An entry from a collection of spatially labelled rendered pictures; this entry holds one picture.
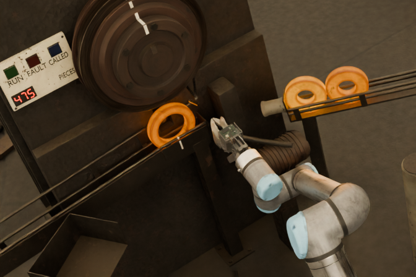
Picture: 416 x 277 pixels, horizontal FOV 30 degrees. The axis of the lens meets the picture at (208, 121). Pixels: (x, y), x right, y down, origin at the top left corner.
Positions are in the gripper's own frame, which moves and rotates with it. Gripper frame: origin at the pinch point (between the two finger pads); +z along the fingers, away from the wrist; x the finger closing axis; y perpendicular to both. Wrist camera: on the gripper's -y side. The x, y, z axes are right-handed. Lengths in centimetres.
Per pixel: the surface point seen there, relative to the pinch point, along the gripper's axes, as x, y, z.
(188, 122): 6.6, -3.6, 7.9
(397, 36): -141, -95, 50
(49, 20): 36, 45, 38
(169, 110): 11.7, 4.8, 10.7
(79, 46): 32, 42, 24
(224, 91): -9.9, 2.2, 8.1
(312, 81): -37.2, 4.9, -9.2
